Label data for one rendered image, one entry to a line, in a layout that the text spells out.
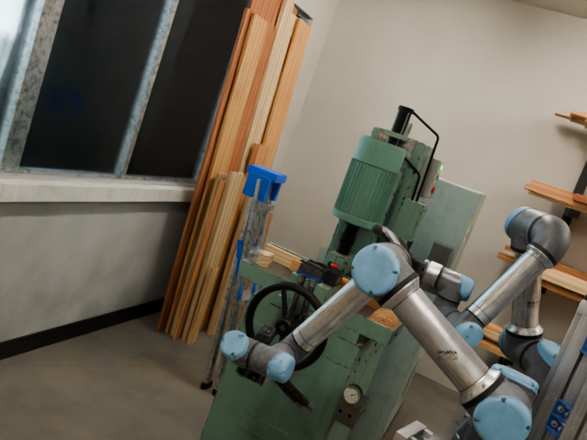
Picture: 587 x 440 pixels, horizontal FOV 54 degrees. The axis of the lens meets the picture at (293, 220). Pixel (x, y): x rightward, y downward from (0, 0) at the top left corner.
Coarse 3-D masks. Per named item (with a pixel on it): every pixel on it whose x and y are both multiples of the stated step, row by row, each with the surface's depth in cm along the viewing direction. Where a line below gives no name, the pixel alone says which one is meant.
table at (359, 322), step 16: (240, 272) 212; (256, 272) 210; (272, 272) 208; (288, 272) 216; (288, 304) 195; (352, 320) 197; (368, 320) 195; (400, 320) 206; (368, 336) 195; (384, 336) 193
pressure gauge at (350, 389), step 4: (352, 384) 192; (356, 384) 193; (344, 388) 192; (348, 388) 191; (352, 388) 191; (356, 388) 190; (360, 388) 191; (344, 392) 192; (348, 392) 191; (352, 392) 191; (356, 392) 190; (360, 392) 190; (344, 396) 192; (348, 396) 191; (352, 396) 191; (356, 396) 190; (360, 396) 190; (348, 400) 191; (352, 400) 191; (356, 400) 190; (348, 404) 194; (352, 404) 191
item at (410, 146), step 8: (384, 136) 224; (400, 144) 222; (408, 144) 221; (416, 144) 221; (408, 152) 221; (400, 168) 222; (400, 184) 224; (392, 200) 224; (384, 224) 226; (376, 240) 226
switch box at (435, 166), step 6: (426, 156) 229; (426, 162) 229; (432, 162) 228; (438, 162) 227; (432, 168) 228; (438, 168) 228; (420, 174) 230; (432, 174) 228; (438, 174) 232; (420, 180) 230; (426, 180) 229; (432, 180) 228; (426, 186) 229; (432, 186) 232; (426, 192) 229; (426, 198) 232
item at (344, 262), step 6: (330, 252) 211; (336, 252) 214; (330, 258) 211; (336, 258) 210; (342, 258) 209; (348, 258) 212; (336, 264) 210; (342, 264) 209; (348, 264) 215; (342, 270) 211; (348, 270) 218
